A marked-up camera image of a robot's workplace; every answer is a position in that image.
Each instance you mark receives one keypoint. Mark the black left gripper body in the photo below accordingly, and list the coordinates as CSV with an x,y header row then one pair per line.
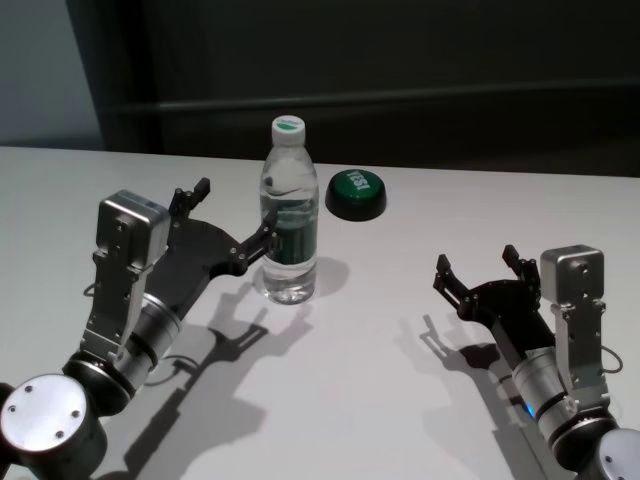
x,y
195,260

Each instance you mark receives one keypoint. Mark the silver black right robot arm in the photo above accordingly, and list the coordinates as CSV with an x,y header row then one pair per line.
x,y
560,410

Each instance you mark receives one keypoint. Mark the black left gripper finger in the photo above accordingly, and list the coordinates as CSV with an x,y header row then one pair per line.
x,y
184,200
250,247

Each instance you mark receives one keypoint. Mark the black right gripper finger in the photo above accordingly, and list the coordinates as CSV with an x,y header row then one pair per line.
x,y
450,285
527,272

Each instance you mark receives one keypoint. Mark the dark horizontal wall rail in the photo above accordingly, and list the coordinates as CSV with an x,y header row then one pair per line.
x,y
400,104

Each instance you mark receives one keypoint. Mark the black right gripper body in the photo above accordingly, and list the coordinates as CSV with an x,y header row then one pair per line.
x,y
510,315

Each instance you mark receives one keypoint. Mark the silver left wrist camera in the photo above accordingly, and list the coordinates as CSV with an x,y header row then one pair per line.
x,y
125,235

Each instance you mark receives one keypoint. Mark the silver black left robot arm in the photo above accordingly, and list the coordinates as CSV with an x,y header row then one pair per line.
x,y
50,415

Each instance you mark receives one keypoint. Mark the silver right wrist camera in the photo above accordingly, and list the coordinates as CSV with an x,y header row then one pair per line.
x,y
572,280

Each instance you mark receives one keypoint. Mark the green push button black base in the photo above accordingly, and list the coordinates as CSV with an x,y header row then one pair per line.
x,y
356,192

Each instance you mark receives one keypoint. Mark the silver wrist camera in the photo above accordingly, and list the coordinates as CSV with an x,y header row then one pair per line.
x,y
125,235
572,280

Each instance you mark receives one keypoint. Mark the clear water bottle green label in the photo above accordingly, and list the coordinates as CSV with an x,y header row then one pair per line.
x,y
289,240

